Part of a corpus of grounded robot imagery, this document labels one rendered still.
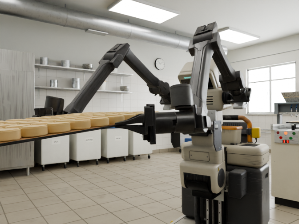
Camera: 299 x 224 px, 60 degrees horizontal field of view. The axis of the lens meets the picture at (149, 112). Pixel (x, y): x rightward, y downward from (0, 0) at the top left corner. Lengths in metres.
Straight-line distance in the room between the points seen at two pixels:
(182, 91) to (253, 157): 1.06
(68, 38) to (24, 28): 0.86
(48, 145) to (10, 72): 1.40
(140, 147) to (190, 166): 4.40
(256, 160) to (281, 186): 1.67
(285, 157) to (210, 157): 1.85
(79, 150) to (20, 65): 1.85
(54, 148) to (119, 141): 1.35
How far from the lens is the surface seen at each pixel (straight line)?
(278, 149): 3.26
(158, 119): 0.65
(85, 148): 5.26
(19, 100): 4.67
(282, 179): 3.31
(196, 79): 0.84
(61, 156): 5.14
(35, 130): 0.54
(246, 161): 1.69
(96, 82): 1.21
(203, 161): 1.51
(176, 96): 0.68
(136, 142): 5.80
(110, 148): 5.49
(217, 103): 1.45
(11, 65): 4.76
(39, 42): 5.84
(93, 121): 0.65
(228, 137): 1.76
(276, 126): 3.32
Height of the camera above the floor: 1.00
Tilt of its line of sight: 1 degrees up
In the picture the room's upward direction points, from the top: straight up
